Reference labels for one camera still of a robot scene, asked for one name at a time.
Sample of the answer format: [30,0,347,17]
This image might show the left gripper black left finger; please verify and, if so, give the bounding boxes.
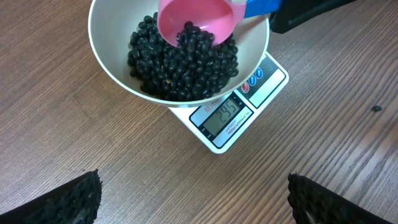
[1,169,102,224]

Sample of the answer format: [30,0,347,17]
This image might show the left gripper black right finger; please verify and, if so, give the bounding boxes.
[287,174,391,224]

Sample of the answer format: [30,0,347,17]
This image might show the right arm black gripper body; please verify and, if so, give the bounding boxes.
[269,0,355,34]

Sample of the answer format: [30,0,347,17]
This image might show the pink scoop blue handle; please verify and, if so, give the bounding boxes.
[157,0,282,46]

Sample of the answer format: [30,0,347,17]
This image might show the pile of black beans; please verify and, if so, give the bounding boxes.
[127,14,239,101]

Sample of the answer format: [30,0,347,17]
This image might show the white digital kitchen scale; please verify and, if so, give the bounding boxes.
[170,52,289,154]

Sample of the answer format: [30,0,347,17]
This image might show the white bowl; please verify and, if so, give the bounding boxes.
[88,0,270,108]

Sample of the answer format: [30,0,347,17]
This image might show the stray black bean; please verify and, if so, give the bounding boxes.
[372,105,382,113]

